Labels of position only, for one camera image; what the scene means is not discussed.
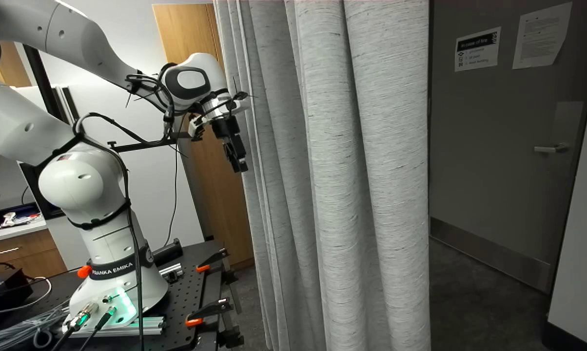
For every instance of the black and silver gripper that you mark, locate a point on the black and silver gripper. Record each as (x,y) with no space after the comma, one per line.
(222,116)

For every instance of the light grey fabric curtain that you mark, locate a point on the light grey fabric curtain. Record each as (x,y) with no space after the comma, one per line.
(337,183)

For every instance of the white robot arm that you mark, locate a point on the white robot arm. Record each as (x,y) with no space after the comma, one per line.
(85,179)

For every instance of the wooden door panel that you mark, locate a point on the wooden door panel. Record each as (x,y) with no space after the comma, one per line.
(191,28)

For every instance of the black perforated robot table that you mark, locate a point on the black perforated robot table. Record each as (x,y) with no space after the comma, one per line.
(113,325)

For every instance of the wooden drawer cabinet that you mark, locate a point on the wooden drawer cabinet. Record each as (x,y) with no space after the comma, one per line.
(36,255)

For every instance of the black header paper sign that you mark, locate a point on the black header paper sign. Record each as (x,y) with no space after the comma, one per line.
(477,52)

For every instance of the grey door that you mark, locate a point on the grey door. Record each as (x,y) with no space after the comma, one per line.
(493,198)

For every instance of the white paper notice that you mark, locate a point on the white paper notice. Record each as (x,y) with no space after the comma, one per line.
(542,36)

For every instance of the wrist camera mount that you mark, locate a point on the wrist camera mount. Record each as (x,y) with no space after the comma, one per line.
(191,126)

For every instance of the orange handled clamp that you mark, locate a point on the orange handled clamp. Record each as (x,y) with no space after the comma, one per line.
(212,261)
(198,319)

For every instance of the metal door handle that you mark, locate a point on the metal door handle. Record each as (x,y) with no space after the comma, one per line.
(551,149)

